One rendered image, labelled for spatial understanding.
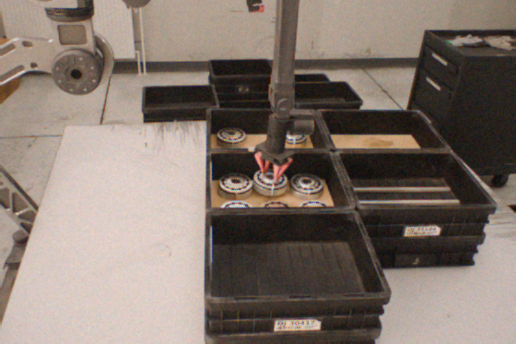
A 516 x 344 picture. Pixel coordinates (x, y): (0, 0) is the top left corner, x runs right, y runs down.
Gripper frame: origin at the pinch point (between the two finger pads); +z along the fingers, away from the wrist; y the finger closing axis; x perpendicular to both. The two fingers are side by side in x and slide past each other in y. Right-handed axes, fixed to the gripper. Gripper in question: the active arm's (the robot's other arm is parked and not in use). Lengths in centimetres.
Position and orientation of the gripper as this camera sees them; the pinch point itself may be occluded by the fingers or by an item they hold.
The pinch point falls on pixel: (271, 174)
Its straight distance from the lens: 146.9
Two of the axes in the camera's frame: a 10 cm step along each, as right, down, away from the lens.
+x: -6.4, 3.2, -7.0
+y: -7.6, -3.9, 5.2
